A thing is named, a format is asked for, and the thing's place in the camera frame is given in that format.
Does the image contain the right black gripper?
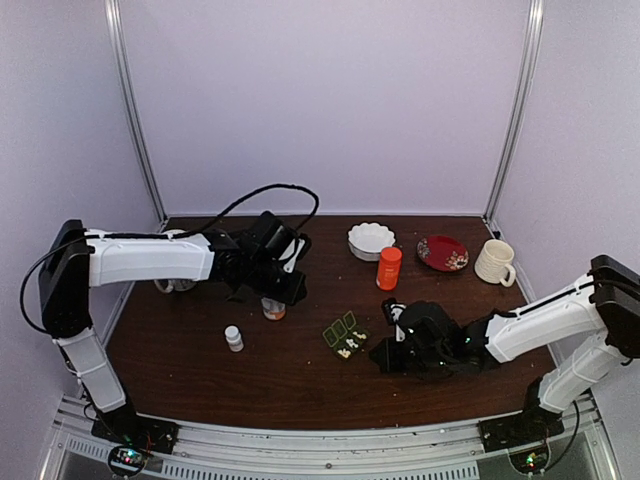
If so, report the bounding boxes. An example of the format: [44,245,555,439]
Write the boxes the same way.
[370,337,449,374]

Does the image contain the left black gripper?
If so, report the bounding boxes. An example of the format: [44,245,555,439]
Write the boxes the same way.
[245,256,307,306]

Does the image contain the grey lid pill bottle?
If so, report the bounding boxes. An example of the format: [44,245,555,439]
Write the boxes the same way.
[261,297,286,321]

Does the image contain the small white pill bottle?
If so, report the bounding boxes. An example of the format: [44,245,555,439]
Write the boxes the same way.
[224,325,244,353]

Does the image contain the green weekly pill organizer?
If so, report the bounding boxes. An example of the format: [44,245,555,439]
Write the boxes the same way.
[322,311,370,361]

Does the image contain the orange pill bottle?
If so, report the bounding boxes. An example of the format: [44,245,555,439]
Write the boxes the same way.
[376,247,403,291]

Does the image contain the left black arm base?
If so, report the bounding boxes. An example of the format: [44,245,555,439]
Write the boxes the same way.
[91,400,179,479]

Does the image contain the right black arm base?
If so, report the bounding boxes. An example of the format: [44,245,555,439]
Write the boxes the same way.
[478,407,565,476]

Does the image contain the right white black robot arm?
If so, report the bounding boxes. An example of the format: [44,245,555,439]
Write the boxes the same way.
[369,255,639,442]

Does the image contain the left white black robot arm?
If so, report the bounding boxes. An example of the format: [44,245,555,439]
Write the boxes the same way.
[37,211,311,444]

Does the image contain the white fluted ceramic bowl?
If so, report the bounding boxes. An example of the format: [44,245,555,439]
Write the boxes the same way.
[347,222,396,262]

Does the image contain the paper cup with orange contents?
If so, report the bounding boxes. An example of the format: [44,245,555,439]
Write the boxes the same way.
[153,229,201,294]

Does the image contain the red floral plate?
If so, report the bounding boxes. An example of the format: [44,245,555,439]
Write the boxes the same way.
[416,235,469,273]

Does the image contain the cream ceramic mug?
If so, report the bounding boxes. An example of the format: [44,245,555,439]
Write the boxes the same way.
[474,239,516,287]

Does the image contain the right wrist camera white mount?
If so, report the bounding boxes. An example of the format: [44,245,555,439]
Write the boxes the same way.
[381,298,406,342]

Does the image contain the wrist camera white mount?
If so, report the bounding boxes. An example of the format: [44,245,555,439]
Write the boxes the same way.
[278,234,310,273]
[381,298,406,342]

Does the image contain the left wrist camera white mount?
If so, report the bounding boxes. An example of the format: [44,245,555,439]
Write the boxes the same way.
[278,234,310,273]

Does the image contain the front aluminium rail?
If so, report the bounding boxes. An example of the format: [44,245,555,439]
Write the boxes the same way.
[36,394,622,479]

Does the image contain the left aluminium frame post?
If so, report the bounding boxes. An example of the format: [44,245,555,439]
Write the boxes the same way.
[104,0,168,224]

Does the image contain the aluminium frame post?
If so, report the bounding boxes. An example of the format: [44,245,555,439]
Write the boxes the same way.
[483,0,545,230]
[104,0,168,224]

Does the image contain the right aluminium frame post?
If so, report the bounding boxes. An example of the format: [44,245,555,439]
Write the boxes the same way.
[483,0,545,230]

